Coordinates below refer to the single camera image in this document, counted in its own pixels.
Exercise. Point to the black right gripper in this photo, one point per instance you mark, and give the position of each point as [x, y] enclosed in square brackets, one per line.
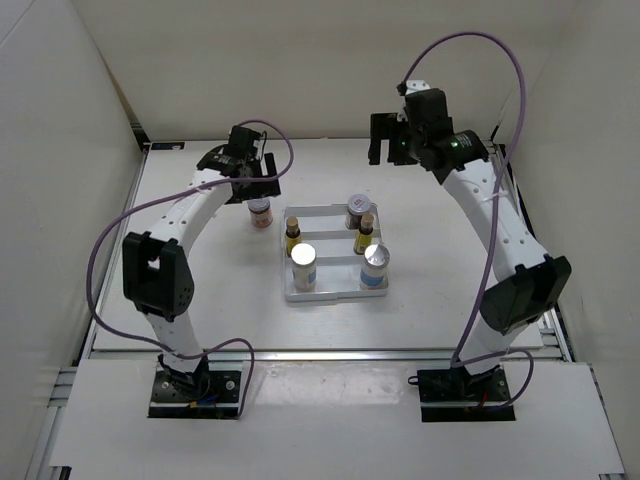
[383, 127]

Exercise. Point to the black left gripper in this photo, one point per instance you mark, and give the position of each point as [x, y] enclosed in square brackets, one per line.
[263, 188]

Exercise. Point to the yellow bottle tan cap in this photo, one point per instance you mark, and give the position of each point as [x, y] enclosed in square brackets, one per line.
[292, 234]

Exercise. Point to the brown spice jar white lid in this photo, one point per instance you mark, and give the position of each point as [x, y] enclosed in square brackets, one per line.
[357, 206]

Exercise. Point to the white can beige label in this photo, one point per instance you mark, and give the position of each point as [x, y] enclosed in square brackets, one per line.
[303, 257]

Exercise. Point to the yellow bottle brown cap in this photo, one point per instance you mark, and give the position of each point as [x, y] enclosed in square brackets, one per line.
[364, 235]

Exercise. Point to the white can blue label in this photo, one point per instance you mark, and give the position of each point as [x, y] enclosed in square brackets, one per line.
[374, 268]

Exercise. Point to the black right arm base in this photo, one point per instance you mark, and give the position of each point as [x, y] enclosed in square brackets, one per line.
[454, 396]

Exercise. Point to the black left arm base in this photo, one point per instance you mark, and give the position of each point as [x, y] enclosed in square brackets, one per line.
[219, 398]

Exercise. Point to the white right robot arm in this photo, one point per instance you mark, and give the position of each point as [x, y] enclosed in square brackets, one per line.
[472, 189]

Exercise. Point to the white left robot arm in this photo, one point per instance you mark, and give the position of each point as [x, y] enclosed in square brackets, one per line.
[157, 278]

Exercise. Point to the pink spice jar white lid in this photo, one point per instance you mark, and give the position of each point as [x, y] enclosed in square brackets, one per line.
[260, 212]

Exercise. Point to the white stepped organizer tray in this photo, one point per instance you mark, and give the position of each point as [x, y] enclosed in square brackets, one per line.
[338, 267]

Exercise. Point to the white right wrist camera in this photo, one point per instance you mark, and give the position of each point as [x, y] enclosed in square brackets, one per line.
[409, 87]

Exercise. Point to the aluminium front rail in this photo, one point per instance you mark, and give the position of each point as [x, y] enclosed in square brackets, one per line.
[301, 355]

